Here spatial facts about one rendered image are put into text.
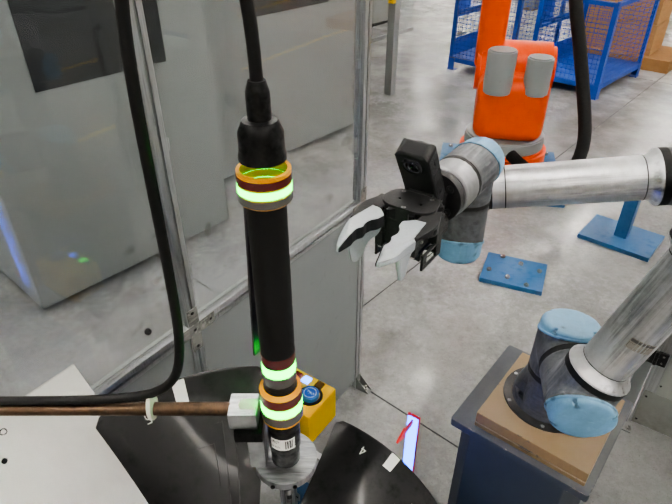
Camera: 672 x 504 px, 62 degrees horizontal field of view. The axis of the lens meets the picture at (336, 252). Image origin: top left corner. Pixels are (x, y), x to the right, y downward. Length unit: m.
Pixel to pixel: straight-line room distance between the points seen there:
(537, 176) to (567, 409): 0.41
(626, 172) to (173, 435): 0.79
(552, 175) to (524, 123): 3.35
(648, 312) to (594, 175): 0.23
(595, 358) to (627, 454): 1.71
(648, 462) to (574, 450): 1.50
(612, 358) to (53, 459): 0.90
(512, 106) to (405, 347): 2.09
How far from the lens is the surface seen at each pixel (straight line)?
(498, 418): 1.30
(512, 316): 3.24
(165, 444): 0.81
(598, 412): 1.10
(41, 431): 0.98
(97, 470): 1.00
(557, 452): 1.28
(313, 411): 1.22
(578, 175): 1.01
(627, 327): 1.03
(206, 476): 0.80
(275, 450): 0.64
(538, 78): 4.22
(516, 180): 1.00
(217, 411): 0.61
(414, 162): 0.67
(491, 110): 4.30
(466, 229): 0.88
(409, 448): 1.14
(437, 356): 2.91
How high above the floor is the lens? 2.00
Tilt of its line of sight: 34 degrees down
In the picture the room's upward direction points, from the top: straight up
